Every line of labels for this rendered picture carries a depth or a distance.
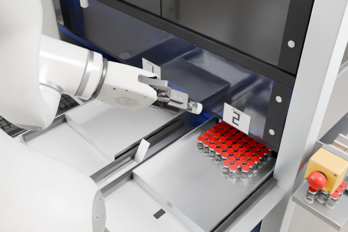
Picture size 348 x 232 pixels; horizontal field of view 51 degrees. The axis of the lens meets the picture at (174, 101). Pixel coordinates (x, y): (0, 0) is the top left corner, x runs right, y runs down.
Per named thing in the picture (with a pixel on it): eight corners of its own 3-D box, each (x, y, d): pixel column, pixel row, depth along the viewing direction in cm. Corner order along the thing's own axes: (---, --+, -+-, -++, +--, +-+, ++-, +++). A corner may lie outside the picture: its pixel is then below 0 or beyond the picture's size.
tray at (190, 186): (215, 122, 117) (215, 114, 115) (285, 165, 102) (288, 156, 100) (133, 179, 97) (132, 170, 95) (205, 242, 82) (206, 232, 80)
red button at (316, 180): (312, 176, 86) (316, 164, 84) (328, 185, 84) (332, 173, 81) (304, 185, 84) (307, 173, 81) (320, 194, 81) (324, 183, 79)
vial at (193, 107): (196, 115, 73) (177, 110, 71) (197, 105, 73) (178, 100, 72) (202, 112, 71) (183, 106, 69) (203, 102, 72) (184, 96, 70)
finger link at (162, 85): (119, 83, 63) (134, 96, 68) (160, 80, 60) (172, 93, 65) (120, 77, 64) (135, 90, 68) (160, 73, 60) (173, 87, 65)
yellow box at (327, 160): (317, 163, 91) (324, 142, 87) (345, 179, 87) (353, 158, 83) (302, 179, 87) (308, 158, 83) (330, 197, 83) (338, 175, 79)
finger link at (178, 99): (153, 101, 66) (185, 110, 69) (161, 96, 64) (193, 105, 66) (155, 85, 68) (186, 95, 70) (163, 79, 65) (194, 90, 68)
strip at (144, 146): (144, 153, 105) (143, 138, 102) (150, 158, 104) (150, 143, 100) (104, 179, 97) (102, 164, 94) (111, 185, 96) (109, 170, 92)
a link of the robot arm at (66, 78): (79, 93, 57) (91, 42, 60) (-12, 68, 52) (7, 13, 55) (68, 105, 64) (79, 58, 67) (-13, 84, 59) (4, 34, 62)
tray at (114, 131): (145, 81, 136) (145, 73, 134) (196, 112, 121) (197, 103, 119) (66, 121, 117) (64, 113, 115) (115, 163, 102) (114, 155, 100)
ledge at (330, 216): (317, 172, 102) (319, 167, 101) (363, 198, 95) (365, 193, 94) (291, 200, 94) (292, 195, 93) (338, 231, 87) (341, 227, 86)
